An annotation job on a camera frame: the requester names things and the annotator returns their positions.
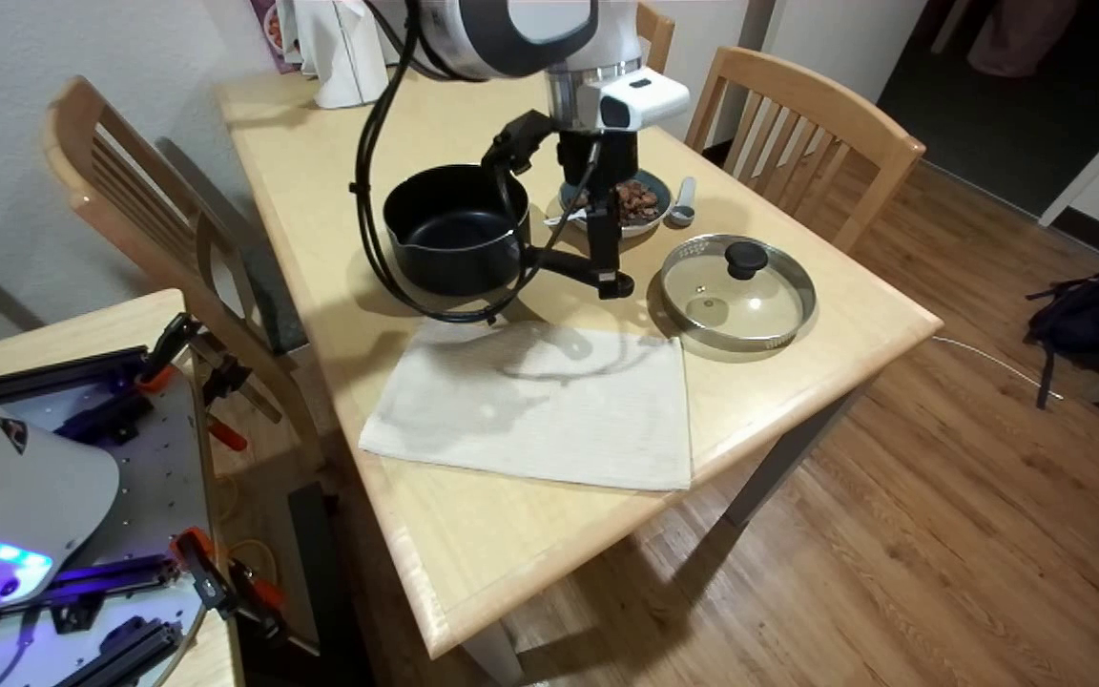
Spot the black cable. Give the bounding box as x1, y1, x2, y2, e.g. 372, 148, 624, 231
349, 0, 541, 329

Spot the small side table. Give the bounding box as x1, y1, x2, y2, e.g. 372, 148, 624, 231
0, 286, 325, 687

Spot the blue bowl with food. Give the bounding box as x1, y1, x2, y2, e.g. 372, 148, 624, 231
556, 173, 672, 242

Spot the wooden chair left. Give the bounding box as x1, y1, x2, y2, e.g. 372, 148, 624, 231
49, 72, 336, 490

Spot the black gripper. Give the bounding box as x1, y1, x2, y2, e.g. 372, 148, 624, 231
556, 128, 638, 281

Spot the white cloth mat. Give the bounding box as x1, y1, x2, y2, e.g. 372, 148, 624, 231
362, 326, 694, 492

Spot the black pot with handle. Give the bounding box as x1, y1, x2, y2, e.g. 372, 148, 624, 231
381, 163, 635, 299

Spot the white device with lights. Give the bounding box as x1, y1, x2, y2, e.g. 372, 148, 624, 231
0, 408, 124, 609

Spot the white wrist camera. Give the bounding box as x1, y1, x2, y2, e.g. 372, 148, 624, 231
601, 69, 692, 128

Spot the wooden chair right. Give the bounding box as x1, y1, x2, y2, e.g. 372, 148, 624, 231
686, 44, 929, 248

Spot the glass pot lid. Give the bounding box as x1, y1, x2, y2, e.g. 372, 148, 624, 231
659, 231, 817, 350

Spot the wooden chair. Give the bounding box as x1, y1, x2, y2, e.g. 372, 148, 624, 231
686, 44, 929, 248
49, 72, 336, 490

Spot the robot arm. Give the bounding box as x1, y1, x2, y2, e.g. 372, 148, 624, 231
410, 0, 683, 299

